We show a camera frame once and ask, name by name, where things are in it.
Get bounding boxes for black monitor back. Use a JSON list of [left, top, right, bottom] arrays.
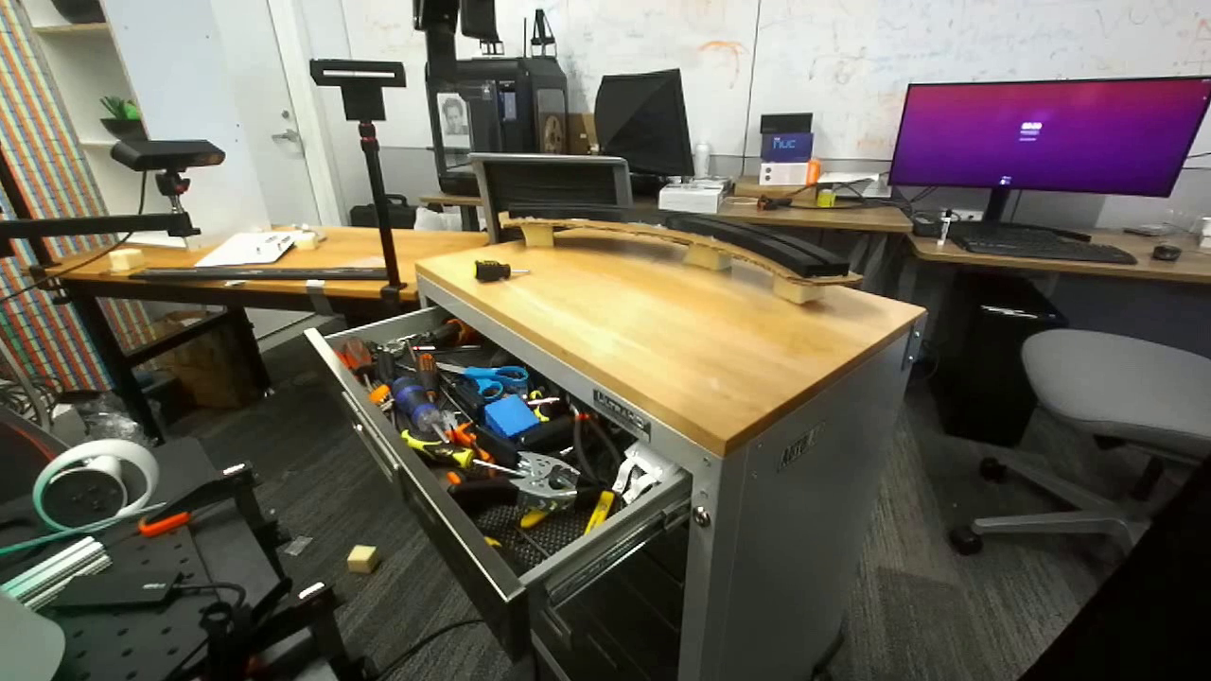
[[593, 69, 694, 178]]

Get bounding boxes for grey tool cabinet wooden top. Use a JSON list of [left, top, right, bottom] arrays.
[[411, 240, 926, 681]]

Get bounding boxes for yellow handled tool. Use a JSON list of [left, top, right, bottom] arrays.
[[584, 491, 618, 532]]

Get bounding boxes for black perforated board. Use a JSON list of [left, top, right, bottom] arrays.
[[49, 525, 283, 681]]

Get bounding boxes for black computer tower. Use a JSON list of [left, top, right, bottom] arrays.
[[932, 272, 1065, 448]]

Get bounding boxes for purple screen computer monitor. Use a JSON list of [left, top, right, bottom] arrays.
[[891, 74, 1211, 196]]

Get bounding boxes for small wooden block on floor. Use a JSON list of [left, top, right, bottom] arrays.
[[345, 545, 381, 575]]

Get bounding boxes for white tape roll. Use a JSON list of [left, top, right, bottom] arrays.
[[29, 440, 160, 530]]

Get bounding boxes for black camera on tripod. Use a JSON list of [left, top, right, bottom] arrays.
[[309, 58, 405, 291]]

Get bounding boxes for curved wooden track piece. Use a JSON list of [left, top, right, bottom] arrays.
[[507, 217, 854, 305]]

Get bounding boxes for long wooden desk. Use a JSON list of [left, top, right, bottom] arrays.
[[43, 199, 1211, 305]]

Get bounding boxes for grey office chair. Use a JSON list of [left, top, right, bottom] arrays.
[[945, 328, 1211, 557]]

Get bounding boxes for blue white box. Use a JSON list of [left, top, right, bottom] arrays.
[[762, 115, 813, 185]]

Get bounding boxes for black camera on left stand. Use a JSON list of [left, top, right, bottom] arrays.
[[110, 140, 225, 199]]

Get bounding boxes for silver clamp tool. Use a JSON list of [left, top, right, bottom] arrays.
[[511, 454, 579, 503]]

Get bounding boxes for grey tool drawer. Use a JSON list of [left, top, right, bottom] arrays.
[[307, 305, 688, 668]]

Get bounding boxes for blue plastic box in drawer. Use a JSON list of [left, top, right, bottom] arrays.
[[486, 395, 539, 440]]

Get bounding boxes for grey empty monitor frame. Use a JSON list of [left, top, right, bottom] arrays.
[[471, 150, 633, 230]]

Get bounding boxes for orange handled tool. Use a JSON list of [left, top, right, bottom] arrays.
[[138, 510, 195, 542]]

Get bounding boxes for black keyboard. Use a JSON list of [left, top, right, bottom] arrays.
[[950, 223, 1137, 266]]

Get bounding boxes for white papers on desk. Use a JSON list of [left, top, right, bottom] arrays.
[[202, 230, 313, 270]]

